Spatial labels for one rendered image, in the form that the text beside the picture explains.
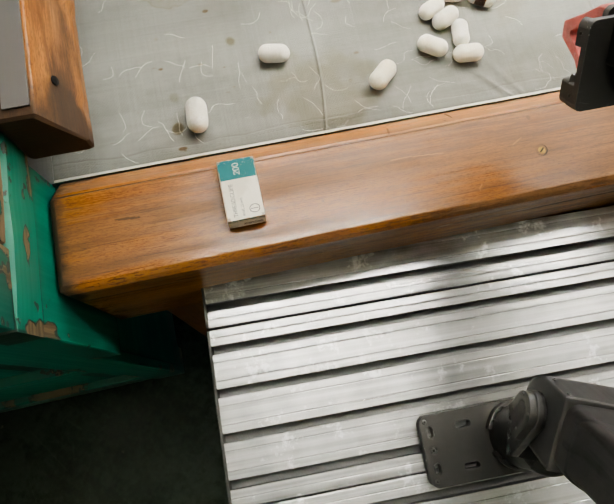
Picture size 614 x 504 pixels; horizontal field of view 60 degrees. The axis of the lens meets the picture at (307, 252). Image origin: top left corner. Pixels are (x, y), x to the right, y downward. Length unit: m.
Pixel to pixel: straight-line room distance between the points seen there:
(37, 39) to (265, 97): 0.22
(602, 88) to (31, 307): 0.47
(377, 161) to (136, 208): 0.23
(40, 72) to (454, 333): 0.47
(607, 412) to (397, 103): 0.35
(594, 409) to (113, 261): 0.41
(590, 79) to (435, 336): 0.29
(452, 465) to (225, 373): 0.25
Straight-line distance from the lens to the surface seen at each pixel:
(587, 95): 0.45
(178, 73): 0.61
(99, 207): 0.53
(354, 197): 0.51
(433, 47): 0.62
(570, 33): 0.53
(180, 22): 0.64
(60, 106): 0.50
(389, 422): 0.58
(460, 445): 0.59
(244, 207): 0.48
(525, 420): 0.48
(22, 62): 0.50
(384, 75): 0.58
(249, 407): 0.57
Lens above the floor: 1.24
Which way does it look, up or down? 75 degrees down
